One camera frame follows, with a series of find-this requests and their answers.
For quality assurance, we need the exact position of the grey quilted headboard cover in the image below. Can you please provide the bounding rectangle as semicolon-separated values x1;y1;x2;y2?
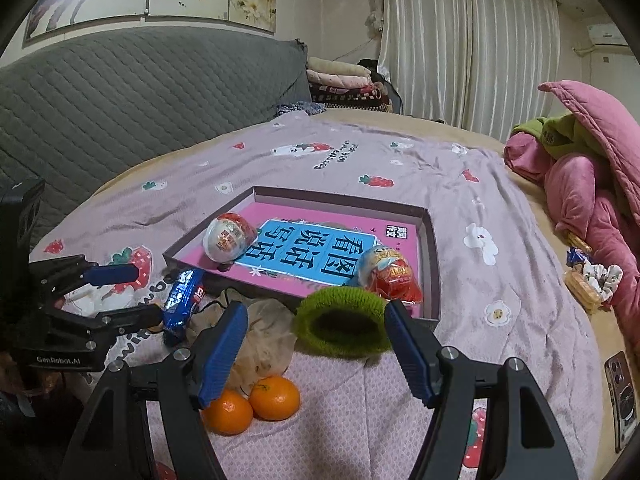
0;27;311;241

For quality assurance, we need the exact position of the orange mandarin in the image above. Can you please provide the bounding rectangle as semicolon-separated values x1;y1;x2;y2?
201;389;254;435
248;376;301;421

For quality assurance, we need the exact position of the beige sheer scrunchie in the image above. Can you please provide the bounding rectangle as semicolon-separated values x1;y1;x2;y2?
200;299;299;387

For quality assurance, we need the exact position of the white air conditioner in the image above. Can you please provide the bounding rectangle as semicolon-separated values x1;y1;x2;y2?
587;22;633;49

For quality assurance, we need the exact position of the remote control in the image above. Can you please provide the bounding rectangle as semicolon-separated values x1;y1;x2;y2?
604;351;639;453

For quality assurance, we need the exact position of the red wrapped egg toy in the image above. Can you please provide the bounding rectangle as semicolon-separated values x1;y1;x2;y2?
357;244;424;307

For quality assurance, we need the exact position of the green garment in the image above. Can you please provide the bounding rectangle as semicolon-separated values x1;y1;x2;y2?
510;112;608;162

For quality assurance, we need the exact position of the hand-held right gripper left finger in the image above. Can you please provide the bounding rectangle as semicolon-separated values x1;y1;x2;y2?
57;301;249;480

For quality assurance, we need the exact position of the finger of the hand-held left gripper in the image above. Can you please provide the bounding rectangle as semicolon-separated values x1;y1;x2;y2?
42;304;164;348
30;255;140;301

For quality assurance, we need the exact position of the white pleated curtain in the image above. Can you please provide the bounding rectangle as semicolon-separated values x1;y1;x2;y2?
375;0;561;133

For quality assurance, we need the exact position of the grey shallow cardboard box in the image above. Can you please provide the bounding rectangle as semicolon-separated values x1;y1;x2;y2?
164;186;442;321

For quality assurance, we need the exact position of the pink quilted garment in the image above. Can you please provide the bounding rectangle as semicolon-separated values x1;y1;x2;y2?
504;80;640;356

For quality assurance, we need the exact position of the white printed scrunchie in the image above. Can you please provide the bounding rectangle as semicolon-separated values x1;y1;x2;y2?
581;262;625;304

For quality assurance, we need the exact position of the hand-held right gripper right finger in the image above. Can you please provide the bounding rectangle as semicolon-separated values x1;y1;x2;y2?
384;300;556;480

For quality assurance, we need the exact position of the stack of folded blankets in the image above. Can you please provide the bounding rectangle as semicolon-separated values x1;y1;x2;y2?
306;56;396;114

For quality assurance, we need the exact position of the blue patterned cloth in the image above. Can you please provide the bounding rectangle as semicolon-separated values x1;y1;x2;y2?
276;101;326;119

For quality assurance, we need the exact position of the blue cookie packet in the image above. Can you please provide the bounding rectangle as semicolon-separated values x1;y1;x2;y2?
161;268;206;335

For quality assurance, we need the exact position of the green fuzzy scrunchie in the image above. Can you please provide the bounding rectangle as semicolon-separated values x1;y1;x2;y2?
295;287;394;359

